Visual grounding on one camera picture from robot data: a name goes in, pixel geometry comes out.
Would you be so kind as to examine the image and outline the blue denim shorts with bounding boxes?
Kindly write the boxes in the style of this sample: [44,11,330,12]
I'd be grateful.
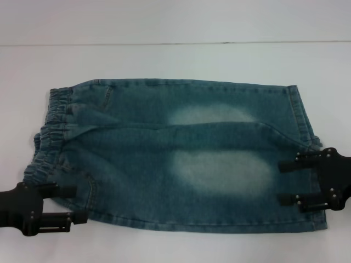
[23,78,330,233]

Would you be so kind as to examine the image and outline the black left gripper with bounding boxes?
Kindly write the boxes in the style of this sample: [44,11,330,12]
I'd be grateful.
[0,182,89,237]

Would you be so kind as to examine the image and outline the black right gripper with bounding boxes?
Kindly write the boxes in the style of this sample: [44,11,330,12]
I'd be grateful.
[276,147,351,214]

